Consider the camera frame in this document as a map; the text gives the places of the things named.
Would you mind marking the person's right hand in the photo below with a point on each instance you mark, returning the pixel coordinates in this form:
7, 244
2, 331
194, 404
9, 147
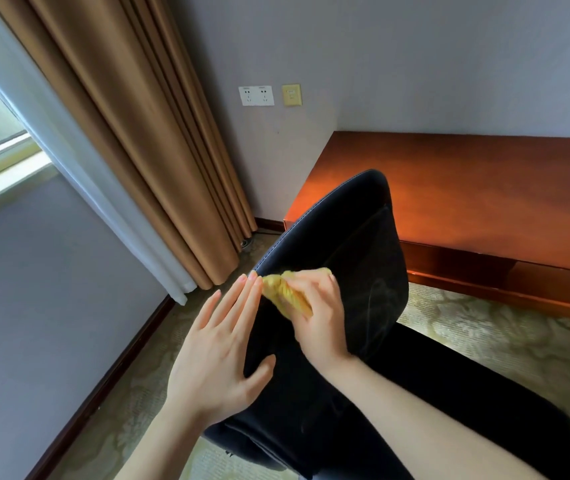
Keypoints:
322, 334

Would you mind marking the person's left hand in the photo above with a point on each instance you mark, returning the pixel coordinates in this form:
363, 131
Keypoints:
210, 369

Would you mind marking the yellow cleaning cloth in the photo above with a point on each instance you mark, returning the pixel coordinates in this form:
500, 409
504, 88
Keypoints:
277, 289

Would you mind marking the black leather chair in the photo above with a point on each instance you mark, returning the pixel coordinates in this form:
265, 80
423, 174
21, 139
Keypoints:
365, 254

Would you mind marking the person's right forearm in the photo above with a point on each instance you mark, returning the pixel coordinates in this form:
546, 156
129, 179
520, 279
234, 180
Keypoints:
415, 429

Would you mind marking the red-brown wooden table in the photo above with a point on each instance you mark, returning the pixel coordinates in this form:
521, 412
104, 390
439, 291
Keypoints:
465, 184

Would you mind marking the brown curtain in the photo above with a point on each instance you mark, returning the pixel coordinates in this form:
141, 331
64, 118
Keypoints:
140, 144

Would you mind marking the large white socket plate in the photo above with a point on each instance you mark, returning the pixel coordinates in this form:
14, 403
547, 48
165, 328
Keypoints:
256, 95

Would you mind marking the yellow switch plate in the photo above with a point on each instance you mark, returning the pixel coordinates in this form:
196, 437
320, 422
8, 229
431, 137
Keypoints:
292, 94

